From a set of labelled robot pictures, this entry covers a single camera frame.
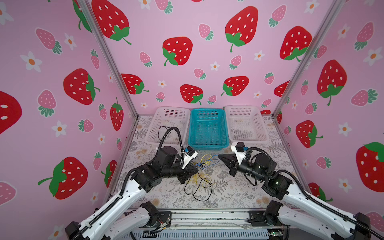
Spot yellow blue black cables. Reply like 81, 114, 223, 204
188, 153, 221, 188

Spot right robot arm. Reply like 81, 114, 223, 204
218, 148, 384, 240

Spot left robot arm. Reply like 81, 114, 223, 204
65, 146, 198, 240

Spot teal plastic basket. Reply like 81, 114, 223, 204
188, 109, 230, 151

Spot right white plastic basket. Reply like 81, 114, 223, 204
224, 106, 269, 144

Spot white plastic basket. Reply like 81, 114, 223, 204
224, 106, 269, 144
145, 107, 191, 146

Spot left white plastic basket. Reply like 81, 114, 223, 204
145, 107, 191, 146

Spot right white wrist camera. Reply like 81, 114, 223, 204
231, 142, 247, 165

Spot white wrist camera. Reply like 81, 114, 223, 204
182, 146, 198, 169
231, 142, 247, 165

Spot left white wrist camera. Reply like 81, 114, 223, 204
182, 146, 198, 169

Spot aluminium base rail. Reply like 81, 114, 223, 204
89, 208, 331, 240

